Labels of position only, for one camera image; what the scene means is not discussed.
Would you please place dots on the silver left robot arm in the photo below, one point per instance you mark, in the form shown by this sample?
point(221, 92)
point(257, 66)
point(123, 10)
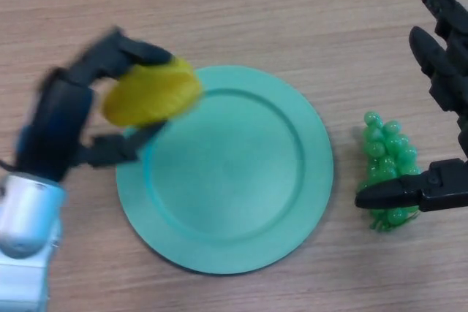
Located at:
point(27, 224)

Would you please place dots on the green grape bunch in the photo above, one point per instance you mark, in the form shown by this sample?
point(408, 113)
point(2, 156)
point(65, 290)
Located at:
point(387, 147)

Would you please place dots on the green round plate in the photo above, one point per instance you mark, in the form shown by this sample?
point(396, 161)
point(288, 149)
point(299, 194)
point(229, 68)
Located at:
point(234, 180)

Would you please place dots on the yellow starfruit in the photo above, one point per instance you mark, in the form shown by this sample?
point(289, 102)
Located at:
point(153, 93)

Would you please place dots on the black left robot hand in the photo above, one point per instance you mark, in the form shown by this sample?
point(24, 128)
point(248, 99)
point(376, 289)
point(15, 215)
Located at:
point(58, 118)

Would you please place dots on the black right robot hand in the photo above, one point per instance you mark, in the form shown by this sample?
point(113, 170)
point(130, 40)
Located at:
point(448, 71)

